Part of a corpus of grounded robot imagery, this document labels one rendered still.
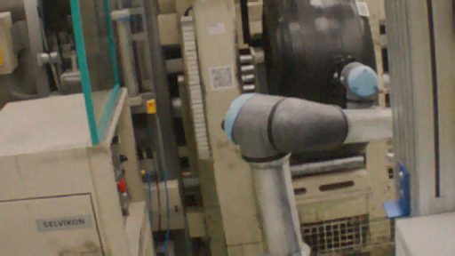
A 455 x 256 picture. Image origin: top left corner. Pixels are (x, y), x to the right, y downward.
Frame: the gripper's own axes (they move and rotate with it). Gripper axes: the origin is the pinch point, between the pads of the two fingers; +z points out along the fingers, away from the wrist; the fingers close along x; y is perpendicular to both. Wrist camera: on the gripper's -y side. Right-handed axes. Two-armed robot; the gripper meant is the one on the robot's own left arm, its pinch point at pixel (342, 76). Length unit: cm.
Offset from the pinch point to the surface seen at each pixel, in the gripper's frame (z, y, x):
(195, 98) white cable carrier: 25, -4, 44
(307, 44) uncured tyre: 3.9, 10.2, 8.7
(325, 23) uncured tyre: 6.6, 15.5, 2.3
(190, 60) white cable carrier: 24, 8, 44
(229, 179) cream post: 27, -33, 37
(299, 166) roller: 19.5, -30.1, 13.9
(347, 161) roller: 19.3, -30.6, -2.0
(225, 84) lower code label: 23.3, -1.2, 34.2
